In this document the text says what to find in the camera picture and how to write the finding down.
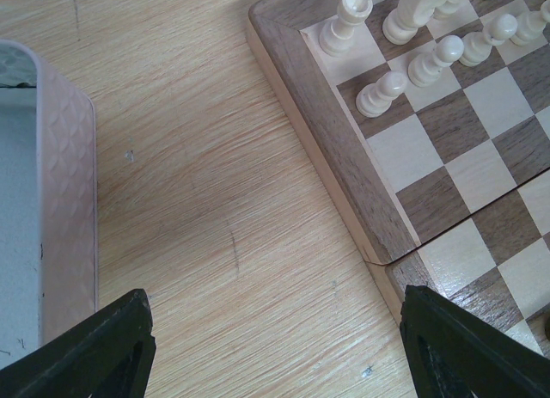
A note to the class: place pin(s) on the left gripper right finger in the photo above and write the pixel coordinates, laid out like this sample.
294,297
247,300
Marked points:
453,353

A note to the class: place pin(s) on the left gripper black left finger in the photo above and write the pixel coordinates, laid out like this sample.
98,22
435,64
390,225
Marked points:
110,354

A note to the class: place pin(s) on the wooden chess board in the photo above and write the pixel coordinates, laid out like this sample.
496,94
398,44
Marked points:
450,187

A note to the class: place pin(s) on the silver tin lid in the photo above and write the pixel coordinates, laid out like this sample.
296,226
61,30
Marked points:
49,239

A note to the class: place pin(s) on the white pawn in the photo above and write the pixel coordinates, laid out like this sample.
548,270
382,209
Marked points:
478,45
426,68
376,98

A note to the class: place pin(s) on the white rook corner piece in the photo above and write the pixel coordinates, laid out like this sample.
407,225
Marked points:
337,36

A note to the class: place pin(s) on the white knight piece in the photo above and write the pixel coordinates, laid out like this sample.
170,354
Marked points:
403,22

